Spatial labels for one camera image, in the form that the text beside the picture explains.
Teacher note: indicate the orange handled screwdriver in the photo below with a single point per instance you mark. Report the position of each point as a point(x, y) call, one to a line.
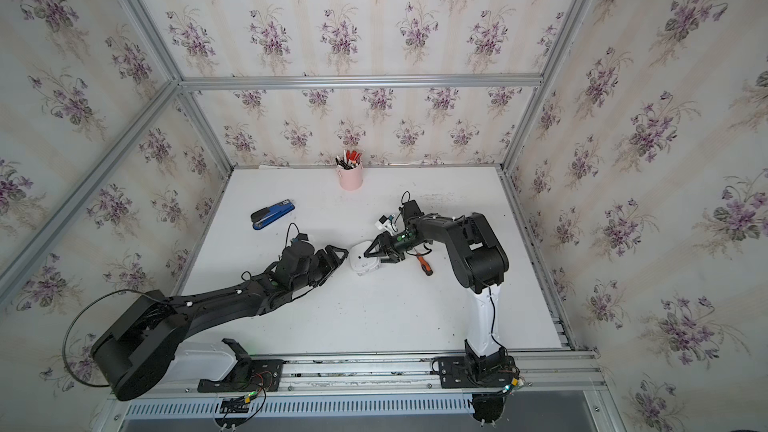
point(425, 266)

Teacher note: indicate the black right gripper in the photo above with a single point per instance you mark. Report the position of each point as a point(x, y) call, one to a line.
point(383, 243)

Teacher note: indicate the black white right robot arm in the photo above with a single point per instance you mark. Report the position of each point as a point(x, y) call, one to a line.
point(479, 263)

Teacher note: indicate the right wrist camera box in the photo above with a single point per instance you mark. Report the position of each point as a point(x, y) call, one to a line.
point(399, 223)

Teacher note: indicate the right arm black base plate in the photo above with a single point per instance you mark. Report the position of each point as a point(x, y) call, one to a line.
point(495, 371)

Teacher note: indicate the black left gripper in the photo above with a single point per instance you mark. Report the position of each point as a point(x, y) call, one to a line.
point(335, 262)

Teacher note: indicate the aluminium front rail frame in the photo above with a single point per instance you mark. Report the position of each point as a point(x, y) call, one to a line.
point(381, 373)

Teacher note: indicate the white ventilation grille strip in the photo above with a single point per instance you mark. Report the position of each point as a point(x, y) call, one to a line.
point(303, 407)

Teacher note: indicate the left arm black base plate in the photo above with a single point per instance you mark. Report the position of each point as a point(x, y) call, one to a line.
point(247, 376)

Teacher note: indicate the white square alarm clock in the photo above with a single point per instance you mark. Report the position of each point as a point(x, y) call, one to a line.
point(359, 262)

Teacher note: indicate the pink pen cup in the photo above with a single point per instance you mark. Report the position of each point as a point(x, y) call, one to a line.
point(350, 179)

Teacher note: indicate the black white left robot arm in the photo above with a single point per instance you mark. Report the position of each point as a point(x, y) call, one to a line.
point(135, 353)

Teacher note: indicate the blue black stapler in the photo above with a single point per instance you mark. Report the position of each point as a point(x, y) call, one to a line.
point(270, 214)

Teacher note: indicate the red and black pens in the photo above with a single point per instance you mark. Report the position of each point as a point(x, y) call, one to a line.
point(349, 160)

